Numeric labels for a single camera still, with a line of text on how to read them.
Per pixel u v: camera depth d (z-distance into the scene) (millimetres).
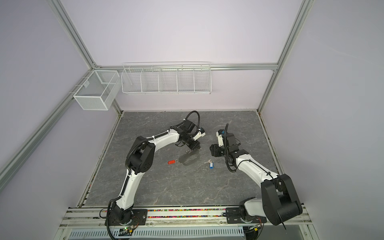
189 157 939
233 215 728
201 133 915
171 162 935
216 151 785
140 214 756
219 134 800
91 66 913
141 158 583
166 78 993
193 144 893
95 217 754
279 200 418
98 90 988
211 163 915
